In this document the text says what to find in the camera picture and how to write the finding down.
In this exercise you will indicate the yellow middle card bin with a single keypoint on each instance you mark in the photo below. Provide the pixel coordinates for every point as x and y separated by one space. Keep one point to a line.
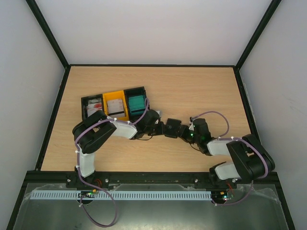
115 95

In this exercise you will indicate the black enclosure frame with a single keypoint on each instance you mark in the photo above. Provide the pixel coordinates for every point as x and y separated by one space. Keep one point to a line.
272 177

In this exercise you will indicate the white striped cards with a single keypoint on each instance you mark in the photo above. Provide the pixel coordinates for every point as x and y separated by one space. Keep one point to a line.
116 108

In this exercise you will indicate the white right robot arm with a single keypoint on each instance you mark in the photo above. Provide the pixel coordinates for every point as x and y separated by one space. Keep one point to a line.
250 160

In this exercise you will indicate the teal card stack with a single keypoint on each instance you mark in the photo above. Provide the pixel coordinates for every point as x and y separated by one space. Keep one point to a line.
136 104

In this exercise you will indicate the grey slotted cable duct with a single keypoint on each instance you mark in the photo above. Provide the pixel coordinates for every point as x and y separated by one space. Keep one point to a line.
122 195

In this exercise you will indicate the red and white cards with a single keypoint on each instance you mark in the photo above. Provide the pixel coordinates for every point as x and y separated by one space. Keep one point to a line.
93 106

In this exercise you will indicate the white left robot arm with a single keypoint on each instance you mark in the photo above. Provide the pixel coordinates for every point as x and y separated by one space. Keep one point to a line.
94 131

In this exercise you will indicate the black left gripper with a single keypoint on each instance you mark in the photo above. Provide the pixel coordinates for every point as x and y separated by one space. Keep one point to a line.
160 129

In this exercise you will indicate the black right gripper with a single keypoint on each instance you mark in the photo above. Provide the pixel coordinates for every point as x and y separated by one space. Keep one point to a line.
183 132

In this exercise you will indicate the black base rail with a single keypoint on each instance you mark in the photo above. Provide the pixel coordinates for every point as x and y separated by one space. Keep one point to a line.
200 180

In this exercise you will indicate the black leather card holder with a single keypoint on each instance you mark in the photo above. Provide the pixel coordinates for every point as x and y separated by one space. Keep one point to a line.
172 127

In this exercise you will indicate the black left card bin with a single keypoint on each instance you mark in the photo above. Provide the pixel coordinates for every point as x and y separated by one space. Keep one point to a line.
84 102

